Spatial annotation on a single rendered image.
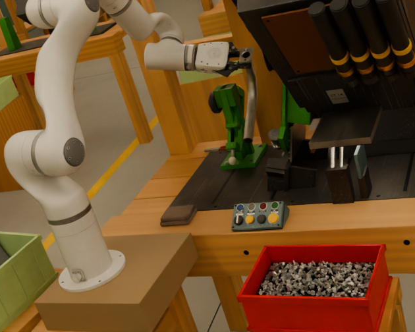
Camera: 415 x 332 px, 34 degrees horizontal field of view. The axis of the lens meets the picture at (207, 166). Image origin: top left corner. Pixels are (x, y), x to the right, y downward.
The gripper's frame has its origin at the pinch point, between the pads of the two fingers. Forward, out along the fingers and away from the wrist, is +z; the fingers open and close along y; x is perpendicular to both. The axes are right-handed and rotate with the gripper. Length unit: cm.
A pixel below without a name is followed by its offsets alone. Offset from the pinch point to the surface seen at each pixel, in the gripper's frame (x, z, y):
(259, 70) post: 18.1, 3.0, 10.2
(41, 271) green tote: 28, -59, -65
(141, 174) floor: 248, -98, 91
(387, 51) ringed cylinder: -42, 38, -29
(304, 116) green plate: -4.3, 19.5, -23.1
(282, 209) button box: 3, 15, -49
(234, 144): 24.0, -3.0, -16.5
